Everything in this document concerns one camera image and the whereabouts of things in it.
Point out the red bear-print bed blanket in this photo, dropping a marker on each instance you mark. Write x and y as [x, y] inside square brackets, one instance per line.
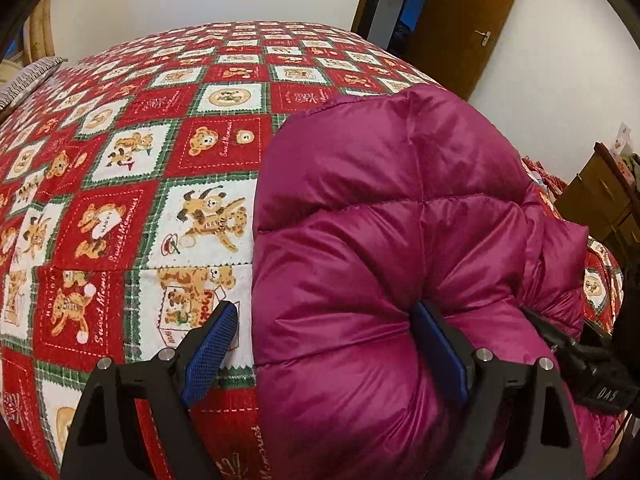
[125, 210]

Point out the beige wooden headboard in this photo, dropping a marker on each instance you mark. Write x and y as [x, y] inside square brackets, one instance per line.
[40, 35]

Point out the brown wooden door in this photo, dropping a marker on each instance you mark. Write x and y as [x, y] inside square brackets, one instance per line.
[465, 60]

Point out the magenta puffer jacket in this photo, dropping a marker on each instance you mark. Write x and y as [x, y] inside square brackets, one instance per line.
[375, 210]

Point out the striped pillow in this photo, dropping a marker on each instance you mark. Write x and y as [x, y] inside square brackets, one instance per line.
[25, 80]

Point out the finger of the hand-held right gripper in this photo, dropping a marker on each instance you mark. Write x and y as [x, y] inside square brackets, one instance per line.
[550, 332]

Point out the brown door frame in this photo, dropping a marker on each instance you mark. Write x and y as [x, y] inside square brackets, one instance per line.
[367, 0]

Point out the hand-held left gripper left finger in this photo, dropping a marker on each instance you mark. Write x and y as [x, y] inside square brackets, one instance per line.
[210, 352]

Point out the white paper card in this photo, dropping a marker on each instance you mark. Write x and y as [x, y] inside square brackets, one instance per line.
[622, 135]

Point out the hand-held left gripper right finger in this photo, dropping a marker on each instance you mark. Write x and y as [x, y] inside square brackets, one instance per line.
[442, 355]

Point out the wooden cabinet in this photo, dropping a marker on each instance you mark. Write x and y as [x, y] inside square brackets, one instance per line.
[595, 195]

